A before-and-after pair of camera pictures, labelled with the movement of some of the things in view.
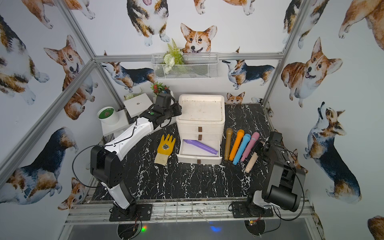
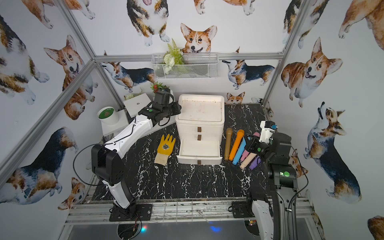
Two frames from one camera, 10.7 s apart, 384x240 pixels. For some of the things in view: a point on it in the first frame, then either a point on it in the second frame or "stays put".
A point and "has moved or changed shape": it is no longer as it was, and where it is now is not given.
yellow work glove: (164, 149) stays put
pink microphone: (255, 136) stays put
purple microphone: (201, 145) → (256, 162)
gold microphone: (229, 132) stays put
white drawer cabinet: (201, 118) stays put
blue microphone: (242, 148) stays put
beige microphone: (253, 160) has moved or changed shape
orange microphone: (241, 150) → (240, 136)
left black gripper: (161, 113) stays put
